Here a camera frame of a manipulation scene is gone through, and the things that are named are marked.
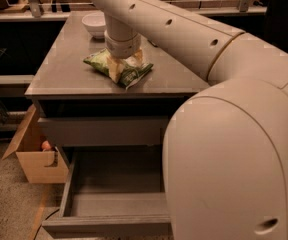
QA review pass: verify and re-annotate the black cable on floor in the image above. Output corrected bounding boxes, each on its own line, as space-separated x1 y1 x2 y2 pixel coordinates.
33 207 61 240

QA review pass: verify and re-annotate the orange ball in box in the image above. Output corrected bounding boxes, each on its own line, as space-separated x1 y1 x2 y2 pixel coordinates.
41 141 52 151

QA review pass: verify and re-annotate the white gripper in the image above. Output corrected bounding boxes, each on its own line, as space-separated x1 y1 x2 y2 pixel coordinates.
104 32 143 83

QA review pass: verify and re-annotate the grey top drawer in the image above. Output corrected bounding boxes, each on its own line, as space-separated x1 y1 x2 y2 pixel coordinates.
38 116 168 147

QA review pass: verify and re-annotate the white ceramic bowl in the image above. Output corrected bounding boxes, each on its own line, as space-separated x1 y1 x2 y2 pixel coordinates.
82 12 106 39

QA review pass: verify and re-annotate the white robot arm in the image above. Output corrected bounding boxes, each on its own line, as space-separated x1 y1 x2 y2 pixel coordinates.
91 0 288 240

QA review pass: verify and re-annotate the green jalapeno chip bag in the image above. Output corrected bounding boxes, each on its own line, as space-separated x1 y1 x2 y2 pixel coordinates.
83 49 153 89

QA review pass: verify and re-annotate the open grey middle drawer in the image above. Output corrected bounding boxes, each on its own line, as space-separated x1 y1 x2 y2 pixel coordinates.
42 145 172 239

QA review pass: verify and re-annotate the grey drawer cabinet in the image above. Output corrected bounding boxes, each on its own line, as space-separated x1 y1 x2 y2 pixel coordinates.
26 12 208 159

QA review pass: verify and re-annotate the cardboard box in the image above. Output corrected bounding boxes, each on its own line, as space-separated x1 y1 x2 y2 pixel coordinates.
3 105 68 184

